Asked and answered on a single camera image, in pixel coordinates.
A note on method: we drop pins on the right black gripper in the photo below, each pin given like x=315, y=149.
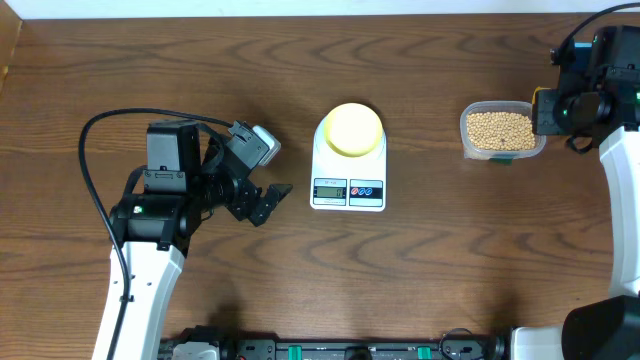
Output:
x=543, y=123

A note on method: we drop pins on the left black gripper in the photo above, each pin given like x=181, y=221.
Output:
x=243, y=205

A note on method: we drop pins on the white digital kitchen scale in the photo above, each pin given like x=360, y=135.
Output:
x=341, y=183

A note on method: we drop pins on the yellow measuring scoop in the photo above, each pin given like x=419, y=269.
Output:
x=538, y=89

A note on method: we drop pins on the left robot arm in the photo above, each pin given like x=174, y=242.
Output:
x=191, y=170

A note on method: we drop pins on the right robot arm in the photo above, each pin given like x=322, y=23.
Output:
x=608, y=329

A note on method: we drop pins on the yellow plastic bowl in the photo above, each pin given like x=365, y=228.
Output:
x=352, y=130

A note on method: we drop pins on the clear container of soybeans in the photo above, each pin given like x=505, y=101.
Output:
x=499, y=130

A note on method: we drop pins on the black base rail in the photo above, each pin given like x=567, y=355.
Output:
x=207, y=342

